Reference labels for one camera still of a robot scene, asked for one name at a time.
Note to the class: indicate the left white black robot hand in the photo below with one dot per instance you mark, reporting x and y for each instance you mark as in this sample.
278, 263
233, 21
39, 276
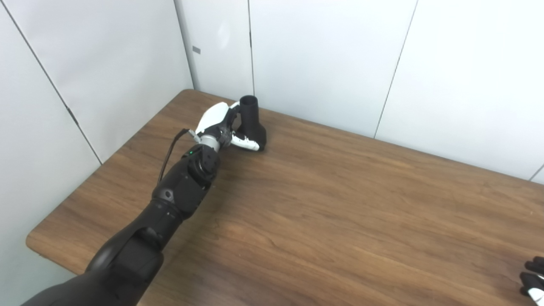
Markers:
214, 119

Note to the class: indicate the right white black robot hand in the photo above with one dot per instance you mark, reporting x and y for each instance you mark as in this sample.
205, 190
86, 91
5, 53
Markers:
534, 282

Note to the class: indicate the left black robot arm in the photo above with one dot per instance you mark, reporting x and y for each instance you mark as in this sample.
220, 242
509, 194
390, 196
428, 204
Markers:
178, 191

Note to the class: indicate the black funnel-shaped nozzle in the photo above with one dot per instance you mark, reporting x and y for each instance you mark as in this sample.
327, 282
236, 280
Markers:
251, 123

